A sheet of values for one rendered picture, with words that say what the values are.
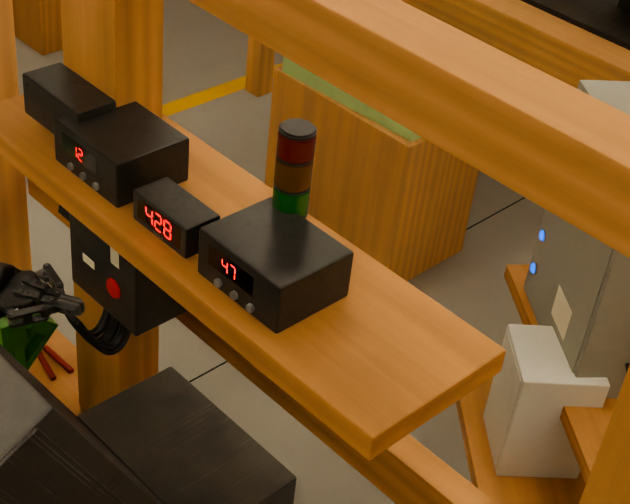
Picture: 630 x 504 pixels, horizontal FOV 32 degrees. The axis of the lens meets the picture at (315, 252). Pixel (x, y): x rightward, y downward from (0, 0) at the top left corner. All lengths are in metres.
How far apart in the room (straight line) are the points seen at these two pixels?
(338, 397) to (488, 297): 2.75
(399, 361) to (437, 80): 0.38
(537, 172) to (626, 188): 0.10
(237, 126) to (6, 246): 2.63
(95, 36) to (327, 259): 0.52
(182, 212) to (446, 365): 0.41
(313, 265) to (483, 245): 2.94
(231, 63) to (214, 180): 3.69
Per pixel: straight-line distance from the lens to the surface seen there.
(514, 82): 1.16
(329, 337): 1.39
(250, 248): 1.40
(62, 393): 2.25
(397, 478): 1.65
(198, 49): 5.45
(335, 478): 3.30
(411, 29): 1.23
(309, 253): 1.40
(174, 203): 1.52
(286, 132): 1.41
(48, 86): 1.71
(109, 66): 1.66
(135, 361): 2.02
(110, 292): 1.66
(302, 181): 1.44
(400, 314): 1.45
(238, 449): 1.65
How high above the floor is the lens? 2.45
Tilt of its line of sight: 37 degrees down
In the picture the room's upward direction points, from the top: 7 degrees clockwise
